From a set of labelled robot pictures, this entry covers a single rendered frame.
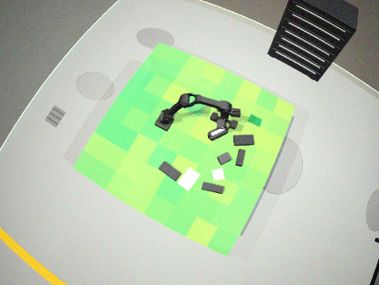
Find small green flat block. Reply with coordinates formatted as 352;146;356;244
248;114;261;127

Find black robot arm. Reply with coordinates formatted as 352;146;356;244
158;92;241;129

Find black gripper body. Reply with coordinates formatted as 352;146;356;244
210;112;238;130

